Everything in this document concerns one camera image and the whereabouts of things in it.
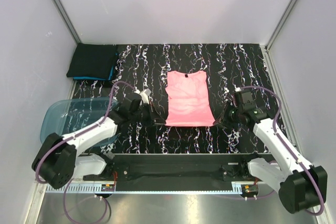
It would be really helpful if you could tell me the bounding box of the pink t shirt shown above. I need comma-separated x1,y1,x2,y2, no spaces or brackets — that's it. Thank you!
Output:
165,70,215,127

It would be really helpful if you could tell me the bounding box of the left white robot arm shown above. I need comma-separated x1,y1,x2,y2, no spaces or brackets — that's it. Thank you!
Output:
31,99,165,189

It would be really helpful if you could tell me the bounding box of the aluminium frame rail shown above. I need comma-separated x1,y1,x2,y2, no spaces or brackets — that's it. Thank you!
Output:
34,163,321,196

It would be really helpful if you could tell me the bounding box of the folded black t shirt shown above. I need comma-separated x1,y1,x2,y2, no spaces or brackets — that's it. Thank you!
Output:
66,43,119,78

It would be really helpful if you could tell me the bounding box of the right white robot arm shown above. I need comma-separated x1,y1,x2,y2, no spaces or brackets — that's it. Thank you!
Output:
214,86,328,216

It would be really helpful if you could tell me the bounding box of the blue plastic bin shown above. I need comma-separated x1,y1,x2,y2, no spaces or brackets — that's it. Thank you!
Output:
40,97,109,143

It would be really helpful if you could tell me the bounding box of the folded blue t shirt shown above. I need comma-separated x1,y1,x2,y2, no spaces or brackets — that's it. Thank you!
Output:
72,58,118,81

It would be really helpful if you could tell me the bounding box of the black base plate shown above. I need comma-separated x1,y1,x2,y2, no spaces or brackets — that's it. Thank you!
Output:
83,153,272,182

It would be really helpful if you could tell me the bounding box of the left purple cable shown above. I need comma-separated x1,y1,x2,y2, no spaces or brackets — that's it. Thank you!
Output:
34,81,137,223

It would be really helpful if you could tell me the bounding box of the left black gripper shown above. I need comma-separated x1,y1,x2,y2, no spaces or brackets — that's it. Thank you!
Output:
130,101,166,127

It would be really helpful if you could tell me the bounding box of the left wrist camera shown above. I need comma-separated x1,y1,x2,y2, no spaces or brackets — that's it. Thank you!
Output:
135,89,152,104

